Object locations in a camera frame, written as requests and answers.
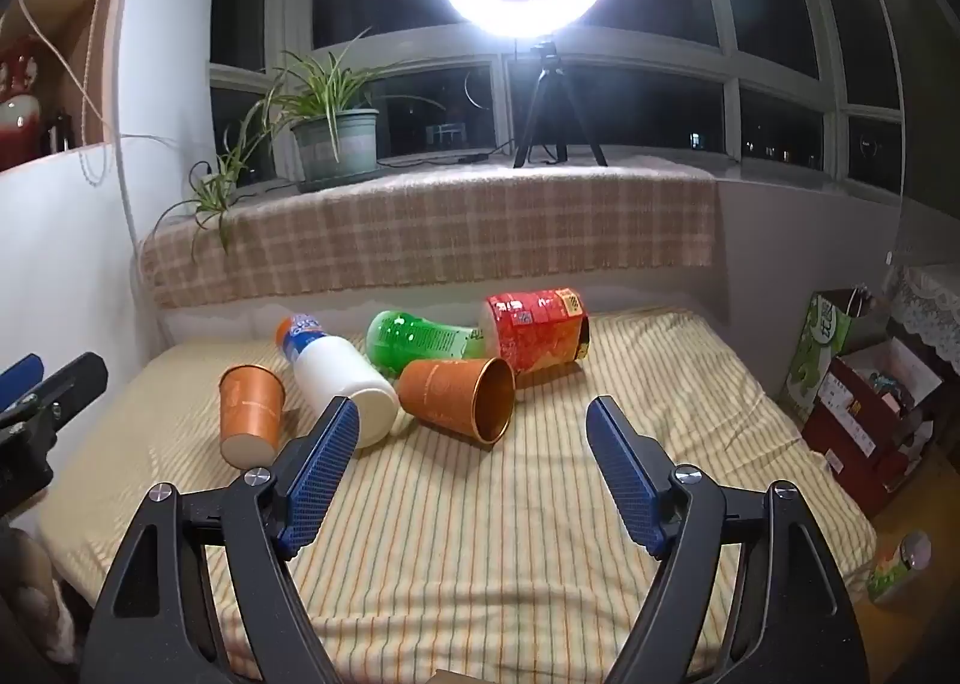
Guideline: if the white plastic bottle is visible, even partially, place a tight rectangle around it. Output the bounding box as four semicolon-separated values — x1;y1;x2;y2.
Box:
274;313;400;450

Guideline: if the black power cable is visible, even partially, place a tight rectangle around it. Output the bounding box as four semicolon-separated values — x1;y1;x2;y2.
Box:
373;138;520;169

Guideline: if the red instant noodle cup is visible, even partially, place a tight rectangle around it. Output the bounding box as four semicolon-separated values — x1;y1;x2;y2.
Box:
480;287;591;377

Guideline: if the small green snack canister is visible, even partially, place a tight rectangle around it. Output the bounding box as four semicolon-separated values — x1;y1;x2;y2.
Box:
865;530;933;607

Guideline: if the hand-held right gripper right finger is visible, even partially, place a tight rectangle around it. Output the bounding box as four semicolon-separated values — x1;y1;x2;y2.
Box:
586;395;883;684

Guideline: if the white lace cloth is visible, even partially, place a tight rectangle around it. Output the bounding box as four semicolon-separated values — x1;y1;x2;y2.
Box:
883;261;960;371

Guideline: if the red ceramic vase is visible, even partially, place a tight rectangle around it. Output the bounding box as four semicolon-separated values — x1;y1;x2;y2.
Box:
0;37;44;169

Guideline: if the striped bed sheet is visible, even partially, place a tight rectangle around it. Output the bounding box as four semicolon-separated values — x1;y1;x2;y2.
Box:
36;305;878;684

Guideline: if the black tripod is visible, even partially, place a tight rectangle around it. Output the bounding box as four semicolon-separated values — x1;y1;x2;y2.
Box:
511;37;609;170

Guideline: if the plaid blanket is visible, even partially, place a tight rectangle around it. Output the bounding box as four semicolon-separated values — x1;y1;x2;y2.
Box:
138;154;719;311

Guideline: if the person's left forearm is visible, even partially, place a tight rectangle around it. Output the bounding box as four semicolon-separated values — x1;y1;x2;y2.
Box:
0;523;79;664

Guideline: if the red cardboard box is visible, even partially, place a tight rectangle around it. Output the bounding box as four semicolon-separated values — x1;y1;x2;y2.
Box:
799;337;947;521

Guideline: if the green plastic bottle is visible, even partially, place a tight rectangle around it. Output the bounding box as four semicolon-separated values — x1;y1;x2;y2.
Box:
365;310;488;385

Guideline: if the orange paper cup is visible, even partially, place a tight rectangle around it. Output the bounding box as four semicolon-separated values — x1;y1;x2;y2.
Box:
218;364;288;470
395;355;518;446

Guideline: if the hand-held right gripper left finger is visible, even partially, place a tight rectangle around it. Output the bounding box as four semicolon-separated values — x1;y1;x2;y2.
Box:
77;395;361;684

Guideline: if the potted spider plant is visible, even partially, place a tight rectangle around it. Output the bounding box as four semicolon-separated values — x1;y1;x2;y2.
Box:
152;27;445;266

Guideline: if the white cord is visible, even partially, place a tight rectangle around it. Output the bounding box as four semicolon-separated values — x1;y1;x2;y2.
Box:
18;0;115;188

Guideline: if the green paper bag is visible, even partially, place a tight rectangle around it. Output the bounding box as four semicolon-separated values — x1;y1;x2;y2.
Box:
778;287;895;424

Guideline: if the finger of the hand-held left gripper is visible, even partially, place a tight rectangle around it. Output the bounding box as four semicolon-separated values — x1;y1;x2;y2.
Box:
21;352;110;431
0;352;44;422

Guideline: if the wooden shelf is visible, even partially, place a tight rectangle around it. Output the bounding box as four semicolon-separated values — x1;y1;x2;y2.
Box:
0;0;145;171

